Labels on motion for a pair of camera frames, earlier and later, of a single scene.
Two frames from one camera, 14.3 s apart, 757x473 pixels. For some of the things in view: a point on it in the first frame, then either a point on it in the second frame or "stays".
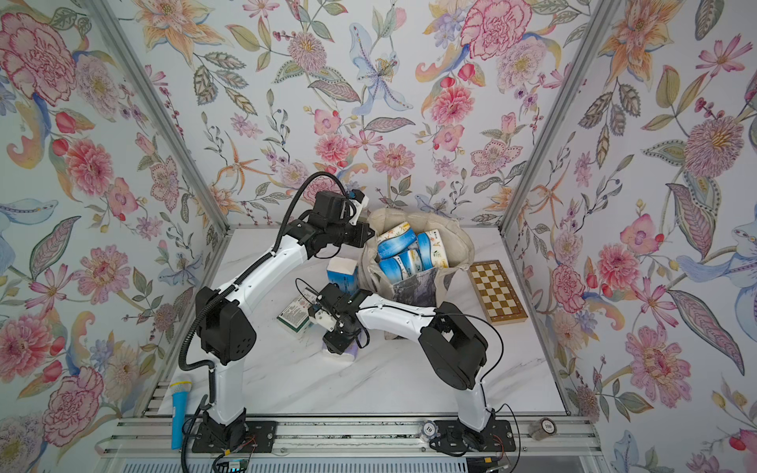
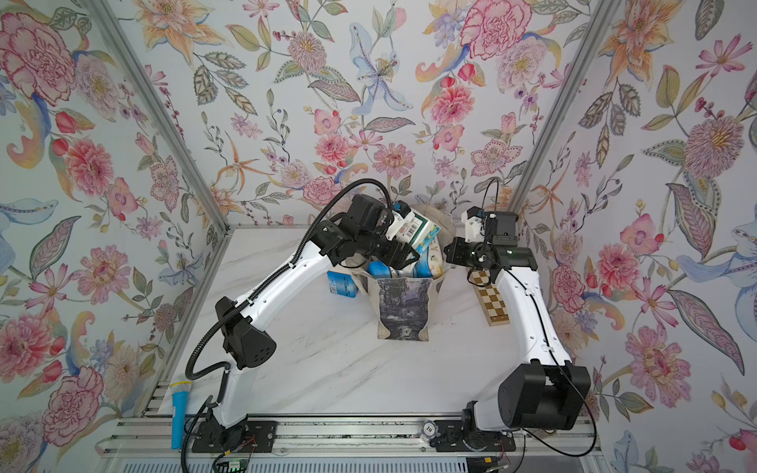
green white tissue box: [297, 316] -> [414, 229]
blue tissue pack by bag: [343, 272] stays
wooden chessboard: [497, 294] stays
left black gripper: [359, 237] -> [399, 259]
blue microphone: [179, 389] stays
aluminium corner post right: [601, 17] stays
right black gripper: [335, 345] -> [457, 257]
